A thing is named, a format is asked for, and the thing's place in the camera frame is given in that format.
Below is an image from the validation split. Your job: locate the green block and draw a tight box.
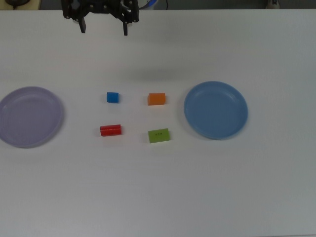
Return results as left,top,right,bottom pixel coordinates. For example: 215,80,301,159
148,128,171,144

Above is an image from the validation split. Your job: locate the blue block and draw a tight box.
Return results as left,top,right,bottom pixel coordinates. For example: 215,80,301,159
106,92,121,104

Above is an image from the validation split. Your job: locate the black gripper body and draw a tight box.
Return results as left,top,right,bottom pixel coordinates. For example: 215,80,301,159
82,0,121,14

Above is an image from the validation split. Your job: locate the red cylinder block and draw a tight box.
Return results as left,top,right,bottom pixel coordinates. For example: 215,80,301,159
100,124,122,137

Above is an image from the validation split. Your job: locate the blue plate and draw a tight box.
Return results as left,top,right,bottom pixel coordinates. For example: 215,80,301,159
183,80,249,141

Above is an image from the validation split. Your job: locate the purple plate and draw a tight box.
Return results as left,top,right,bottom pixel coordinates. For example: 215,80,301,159
0,85,65,149

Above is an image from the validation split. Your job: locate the orange block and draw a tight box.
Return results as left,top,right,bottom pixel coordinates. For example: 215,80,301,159
147,92,166,106

